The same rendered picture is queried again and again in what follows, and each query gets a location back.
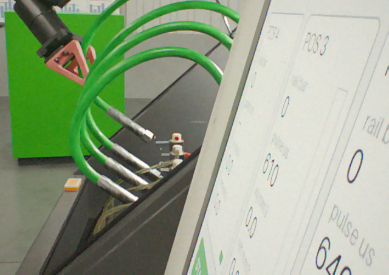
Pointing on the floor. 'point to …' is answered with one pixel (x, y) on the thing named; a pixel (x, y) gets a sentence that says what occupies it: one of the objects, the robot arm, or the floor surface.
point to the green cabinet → (54, 91)
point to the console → (217, 125)
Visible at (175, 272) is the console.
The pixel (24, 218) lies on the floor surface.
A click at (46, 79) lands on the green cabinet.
